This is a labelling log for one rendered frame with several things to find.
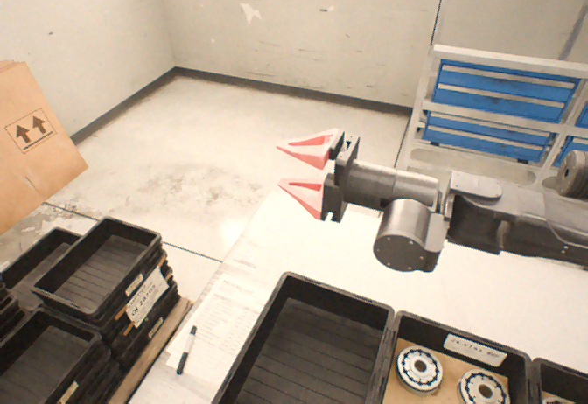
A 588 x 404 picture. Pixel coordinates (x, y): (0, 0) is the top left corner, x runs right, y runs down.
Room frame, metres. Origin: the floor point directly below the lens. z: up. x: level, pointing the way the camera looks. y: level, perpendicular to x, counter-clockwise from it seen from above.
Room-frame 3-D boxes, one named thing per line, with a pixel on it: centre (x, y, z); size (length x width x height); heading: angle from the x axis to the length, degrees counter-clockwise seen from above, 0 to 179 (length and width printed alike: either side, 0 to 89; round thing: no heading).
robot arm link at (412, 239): (0.31, -0.16, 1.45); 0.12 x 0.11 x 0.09; 69
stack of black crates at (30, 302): (1.09, 1.13, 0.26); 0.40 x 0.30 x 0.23; 159
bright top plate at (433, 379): (0.41, -0.29, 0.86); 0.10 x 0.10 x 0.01
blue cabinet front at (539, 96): (2.05, -1.17, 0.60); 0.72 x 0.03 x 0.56; 69
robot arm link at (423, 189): (0.35, -0.14, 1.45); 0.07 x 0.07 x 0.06; 69
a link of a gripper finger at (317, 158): (0.40, -0.02, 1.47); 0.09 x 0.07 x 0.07; 69
